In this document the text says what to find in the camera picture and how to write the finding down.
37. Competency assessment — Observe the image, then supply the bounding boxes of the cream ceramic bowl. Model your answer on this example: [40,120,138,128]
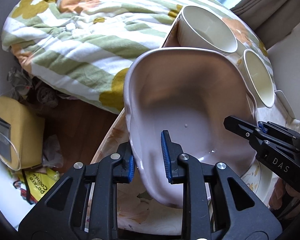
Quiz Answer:
[236,49,275,108]

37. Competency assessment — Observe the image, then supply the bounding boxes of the pale pink rounded plate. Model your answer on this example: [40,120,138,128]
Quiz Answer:
[123,47,257,208]

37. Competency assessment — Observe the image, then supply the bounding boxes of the white ribbed ceramic bowl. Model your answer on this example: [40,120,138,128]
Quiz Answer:
[177,5,238,55]

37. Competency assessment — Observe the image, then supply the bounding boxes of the white duck picture plate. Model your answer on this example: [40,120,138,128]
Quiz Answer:
[241,159,261,193]

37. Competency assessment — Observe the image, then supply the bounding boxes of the person's right hand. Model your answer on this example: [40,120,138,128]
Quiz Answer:
[269,178,300,210]

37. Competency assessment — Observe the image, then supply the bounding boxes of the yellow potato chip bag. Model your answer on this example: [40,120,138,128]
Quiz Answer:
[25,167,60,202]

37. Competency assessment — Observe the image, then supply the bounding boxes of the cream floral tablecloth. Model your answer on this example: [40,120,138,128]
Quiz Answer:
[91,111,278,236]

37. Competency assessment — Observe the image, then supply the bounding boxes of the brown right curtain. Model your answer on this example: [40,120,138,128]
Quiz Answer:
[231,0,300,49]

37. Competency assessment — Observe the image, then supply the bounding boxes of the floral green striped duvet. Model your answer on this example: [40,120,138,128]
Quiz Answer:
[1,0,271,114]

